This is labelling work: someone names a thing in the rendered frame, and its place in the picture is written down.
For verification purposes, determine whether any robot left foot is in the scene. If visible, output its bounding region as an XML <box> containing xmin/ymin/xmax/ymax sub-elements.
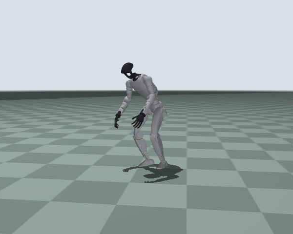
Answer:
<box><xmin>156</xmin><ymin>161</ymin><xmax>168</xmax><ymax>169</ymax></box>

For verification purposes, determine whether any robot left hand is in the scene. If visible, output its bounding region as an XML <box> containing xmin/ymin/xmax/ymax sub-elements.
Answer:
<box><xmin>132</xmin><ymin>109</ymin><xmax>146</xmax><ymax>128</ymax></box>

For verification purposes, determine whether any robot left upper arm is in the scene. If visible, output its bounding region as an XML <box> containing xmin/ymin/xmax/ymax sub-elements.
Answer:
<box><xmin>143</xmin><ymin>76</ymin><xmax>155</xmax><ymax>99</ymax></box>

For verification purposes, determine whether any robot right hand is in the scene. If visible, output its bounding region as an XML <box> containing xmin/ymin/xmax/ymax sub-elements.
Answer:
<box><xmin>114</xmin><ymin>111</ymin><xmax>121</xmax><ymax>128</ymax></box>

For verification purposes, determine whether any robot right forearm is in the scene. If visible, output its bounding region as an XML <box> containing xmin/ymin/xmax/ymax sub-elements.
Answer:
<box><xmin>117</xmin><ymin>101</ymin><xmax>128</xmax><ymax>115</ymax></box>

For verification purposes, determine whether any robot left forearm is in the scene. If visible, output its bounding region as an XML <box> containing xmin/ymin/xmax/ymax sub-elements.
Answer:
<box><xmin>143</xmin><ymin>94</ymin><xmax>155</xmax><ymax>115</ymax></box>

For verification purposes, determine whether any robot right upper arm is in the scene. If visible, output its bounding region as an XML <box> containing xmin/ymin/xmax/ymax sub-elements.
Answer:
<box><xmin>124</xmin><ymin>80</ymin><xmax>133</xmax><ymax>103</ymax></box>

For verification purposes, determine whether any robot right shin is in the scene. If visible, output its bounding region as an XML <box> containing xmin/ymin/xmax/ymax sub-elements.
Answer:
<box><xmin>133</xmin><ymin>136</ymin><xmax>150</xmax><ymax>161</ymax></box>

